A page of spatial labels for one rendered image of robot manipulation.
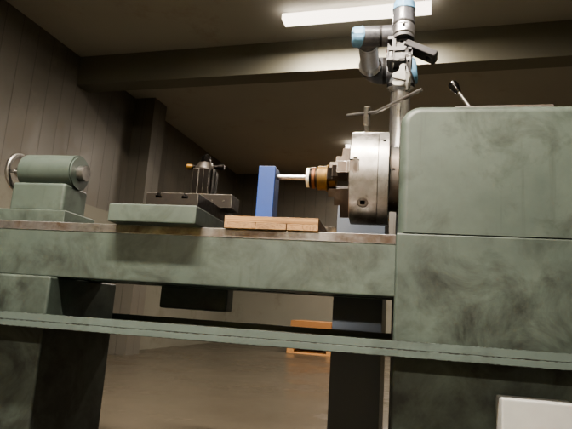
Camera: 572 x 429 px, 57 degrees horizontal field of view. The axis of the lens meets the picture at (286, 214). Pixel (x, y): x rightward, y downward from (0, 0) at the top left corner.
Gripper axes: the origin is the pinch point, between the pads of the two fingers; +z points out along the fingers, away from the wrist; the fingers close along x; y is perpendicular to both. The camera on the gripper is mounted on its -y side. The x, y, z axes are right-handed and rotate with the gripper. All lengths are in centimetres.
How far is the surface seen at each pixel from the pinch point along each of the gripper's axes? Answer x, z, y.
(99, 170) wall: -329, -136, 332
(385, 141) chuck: -2.9, 18.3, 7.1
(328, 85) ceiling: -337, -246, 83
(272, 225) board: -3, 48, 41
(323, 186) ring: -15.5, 28.4, 27.8
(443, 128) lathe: 5.7, 18.8, -10.0
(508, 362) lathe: 0, 84, -26
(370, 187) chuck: -4.6, 33.7, 11.1
